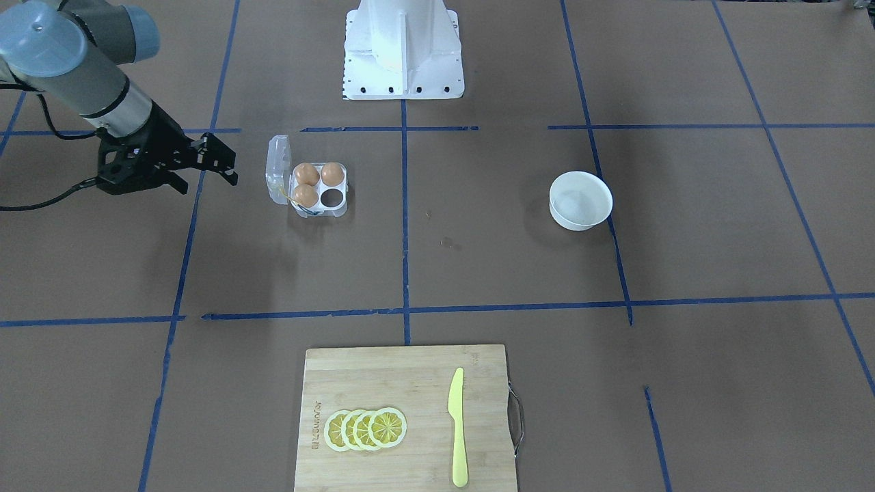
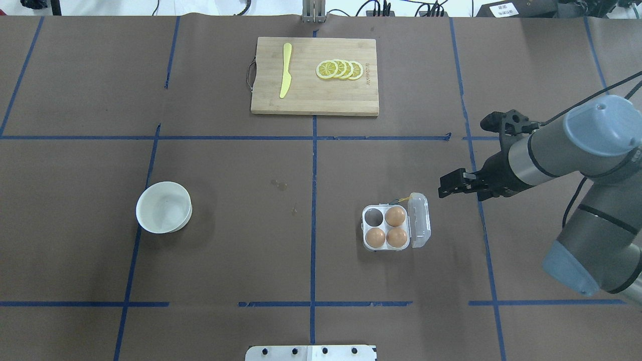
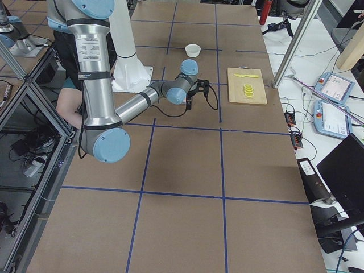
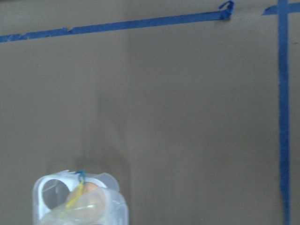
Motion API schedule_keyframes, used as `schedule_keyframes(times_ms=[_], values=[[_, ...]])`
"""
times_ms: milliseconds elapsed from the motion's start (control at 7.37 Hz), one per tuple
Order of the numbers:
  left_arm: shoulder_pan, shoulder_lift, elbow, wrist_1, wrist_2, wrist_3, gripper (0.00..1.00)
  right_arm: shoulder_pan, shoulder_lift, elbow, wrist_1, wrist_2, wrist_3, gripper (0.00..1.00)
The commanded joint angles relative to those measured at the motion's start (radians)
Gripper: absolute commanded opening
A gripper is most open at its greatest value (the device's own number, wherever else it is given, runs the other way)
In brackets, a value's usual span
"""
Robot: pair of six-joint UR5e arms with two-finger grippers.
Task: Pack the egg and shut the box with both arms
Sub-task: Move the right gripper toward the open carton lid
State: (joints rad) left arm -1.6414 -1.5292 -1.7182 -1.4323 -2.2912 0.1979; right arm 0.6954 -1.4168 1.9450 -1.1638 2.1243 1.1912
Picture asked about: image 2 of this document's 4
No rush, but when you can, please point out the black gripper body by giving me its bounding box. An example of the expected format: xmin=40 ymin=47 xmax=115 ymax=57
xmin=472 ymin=151 xmax=520 ymax=202

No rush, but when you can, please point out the brown egg from bowl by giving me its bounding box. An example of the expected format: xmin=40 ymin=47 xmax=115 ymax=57
xmin=365 ymin=228 xmax=387 ymax=249

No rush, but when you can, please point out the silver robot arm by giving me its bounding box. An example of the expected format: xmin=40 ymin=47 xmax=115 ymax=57
xmin=438 ymin=95 xmax=641 ymax=306

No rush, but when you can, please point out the brown egg rear in box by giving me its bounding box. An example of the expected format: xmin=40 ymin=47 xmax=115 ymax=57
xmin=385 ymin=206 xmax=406 ymax=228

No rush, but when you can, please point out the brown egg in box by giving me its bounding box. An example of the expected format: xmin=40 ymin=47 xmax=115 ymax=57
xmin=387 ymin=228 xmax=408 ymax=248
xmin=385 ymin=206 xmax=406 ymax=228

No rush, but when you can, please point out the brown egg front in box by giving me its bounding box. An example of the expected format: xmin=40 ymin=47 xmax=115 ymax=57
xmin=387 ymin=228 xmax=408 ymax=248

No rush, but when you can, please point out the clear plastic egg box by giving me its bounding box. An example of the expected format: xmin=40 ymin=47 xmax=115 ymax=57
xmin=361 ymin=192 xmax=432 ymax=252

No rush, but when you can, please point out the black box with label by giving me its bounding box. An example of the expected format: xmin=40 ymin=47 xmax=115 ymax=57
xmin=474 ymin=1 xmax=559 ymax=19

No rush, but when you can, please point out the lemon slice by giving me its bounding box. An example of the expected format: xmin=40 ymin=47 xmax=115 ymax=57
xmin=315 ymin=60 xmax=339 ymax=79
xmin=333 ymin=59 xmax=347 ymax=78
xmin=348 ymin=60 xmax=363 ymax=80
xmin=339 ymin=60 xmax=354 ymax=79

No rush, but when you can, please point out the bamboo cutting board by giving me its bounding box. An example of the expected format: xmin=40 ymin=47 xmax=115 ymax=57
xmin=251 ymin=37 xmax=379 ymax=117

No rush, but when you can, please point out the yellow plastic knife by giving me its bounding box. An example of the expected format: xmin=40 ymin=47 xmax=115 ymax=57
xmin=279 ymin=43 xmax=292 ymax=99

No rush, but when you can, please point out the white ceramic bowl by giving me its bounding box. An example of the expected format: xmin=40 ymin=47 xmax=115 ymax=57
xmin=135 ymin=181 xmax=193 ymax=235

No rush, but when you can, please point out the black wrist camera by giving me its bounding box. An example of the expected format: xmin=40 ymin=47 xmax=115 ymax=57
xmin=479 ymin=109 xmax=541 ymax=136

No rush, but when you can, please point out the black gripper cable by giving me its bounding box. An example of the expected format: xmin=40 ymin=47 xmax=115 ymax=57
xmin=539 ymin=70 xmax=642 ymax=229

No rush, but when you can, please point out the aluminium frame post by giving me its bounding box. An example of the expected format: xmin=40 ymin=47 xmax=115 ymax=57
xmin=302 ymin=0 xmax=327 ymax=23

